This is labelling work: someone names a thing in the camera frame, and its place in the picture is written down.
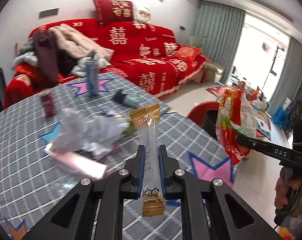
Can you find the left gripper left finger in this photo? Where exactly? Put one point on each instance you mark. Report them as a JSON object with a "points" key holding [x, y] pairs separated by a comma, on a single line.
{"points": [[135, 166]]}

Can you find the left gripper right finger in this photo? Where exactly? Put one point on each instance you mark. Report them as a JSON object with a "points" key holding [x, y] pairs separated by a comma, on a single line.
{"points": [[170, 188]]}

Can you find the pink box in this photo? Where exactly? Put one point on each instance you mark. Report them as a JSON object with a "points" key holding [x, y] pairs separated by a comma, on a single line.
{"points": [[83, 166]]}

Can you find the gold clear snack wrapper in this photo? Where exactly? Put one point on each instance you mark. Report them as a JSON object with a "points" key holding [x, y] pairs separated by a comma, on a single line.
{"points": [[146, 120]]}

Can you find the white paper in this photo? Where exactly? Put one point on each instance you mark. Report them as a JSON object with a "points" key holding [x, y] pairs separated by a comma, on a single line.
{"points": [[96, 135]]}

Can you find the red yellow snack bag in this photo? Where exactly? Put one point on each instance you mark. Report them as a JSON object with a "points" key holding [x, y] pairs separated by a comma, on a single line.
{"points": [[235, 117]]}

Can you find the dark blue teal package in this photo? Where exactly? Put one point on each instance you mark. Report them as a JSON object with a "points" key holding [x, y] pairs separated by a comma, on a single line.
{"points": [[128, 99]]}

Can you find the red round trash bin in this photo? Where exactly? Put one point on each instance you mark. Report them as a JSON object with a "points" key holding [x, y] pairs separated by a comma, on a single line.
{"points": [[205, 116]]}

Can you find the right hand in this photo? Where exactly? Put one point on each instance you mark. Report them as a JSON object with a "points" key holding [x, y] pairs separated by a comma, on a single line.
{"points": [[289, 192]]}

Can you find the green snack wrapper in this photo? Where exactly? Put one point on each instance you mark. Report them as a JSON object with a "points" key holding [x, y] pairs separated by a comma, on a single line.
{"points": [[130, 130]]}

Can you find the blue plastic stool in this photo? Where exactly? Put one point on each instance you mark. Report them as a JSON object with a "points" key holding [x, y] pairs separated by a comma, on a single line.
{"points": [[281, 118]]}

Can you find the beige leather armchair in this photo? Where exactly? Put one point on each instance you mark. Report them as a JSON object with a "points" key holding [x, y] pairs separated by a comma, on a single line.
{"points": [[211, 72]]}

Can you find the red soda can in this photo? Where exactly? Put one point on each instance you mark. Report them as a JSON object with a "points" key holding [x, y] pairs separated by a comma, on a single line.
{"points": [[48, 103]]}

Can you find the white grey clothes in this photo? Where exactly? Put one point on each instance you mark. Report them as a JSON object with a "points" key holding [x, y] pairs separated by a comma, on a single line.
{"points": [[79, 69]]}

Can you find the grey checked tablecloth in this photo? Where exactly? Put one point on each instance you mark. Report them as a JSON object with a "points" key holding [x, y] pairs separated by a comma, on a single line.
{"points": [[34, 176]]}

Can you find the red sofa cover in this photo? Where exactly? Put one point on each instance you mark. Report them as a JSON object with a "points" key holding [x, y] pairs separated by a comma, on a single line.
{"points": [[143, 54]]}

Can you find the small red embroidered cushion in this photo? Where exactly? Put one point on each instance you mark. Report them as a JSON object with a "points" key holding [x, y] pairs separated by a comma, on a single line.
{"points": [[189, 53]]}

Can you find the dark maroon garment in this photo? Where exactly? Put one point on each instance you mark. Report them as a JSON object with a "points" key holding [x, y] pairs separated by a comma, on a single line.
{"points": [[51, 59]]}

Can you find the teal curtain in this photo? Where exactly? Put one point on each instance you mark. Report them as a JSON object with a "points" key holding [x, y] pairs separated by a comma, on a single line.
{"points": [[219, 27]]}

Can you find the white patterned cushion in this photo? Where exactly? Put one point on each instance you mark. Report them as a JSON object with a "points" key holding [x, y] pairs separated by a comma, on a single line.
{"points": [[141, 14]]}

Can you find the large red cushion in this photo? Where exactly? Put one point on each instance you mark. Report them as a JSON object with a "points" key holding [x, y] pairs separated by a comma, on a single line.
{"points": [[109, 11]]}

